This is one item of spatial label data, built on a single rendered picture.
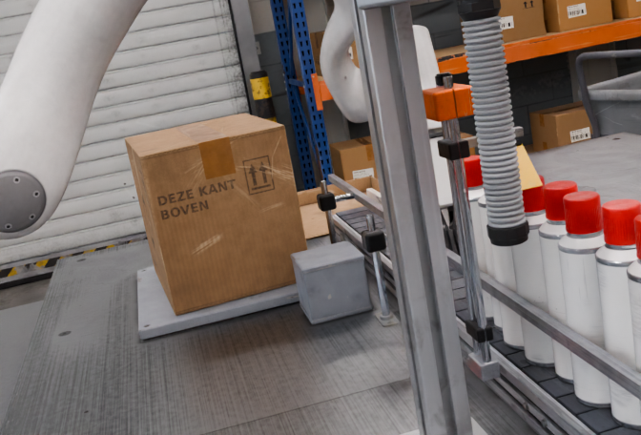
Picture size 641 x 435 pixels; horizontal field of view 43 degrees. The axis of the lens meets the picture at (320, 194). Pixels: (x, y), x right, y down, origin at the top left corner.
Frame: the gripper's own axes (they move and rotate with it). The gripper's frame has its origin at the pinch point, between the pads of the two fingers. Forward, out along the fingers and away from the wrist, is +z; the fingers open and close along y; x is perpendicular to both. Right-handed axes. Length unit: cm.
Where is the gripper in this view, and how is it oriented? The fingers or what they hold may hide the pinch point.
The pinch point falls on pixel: (452, 243)
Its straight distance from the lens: 117.7
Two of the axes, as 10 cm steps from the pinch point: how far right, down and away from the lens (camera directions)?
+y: 9.6, -2.1, 1.8
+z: 2.3, 9.7, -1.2
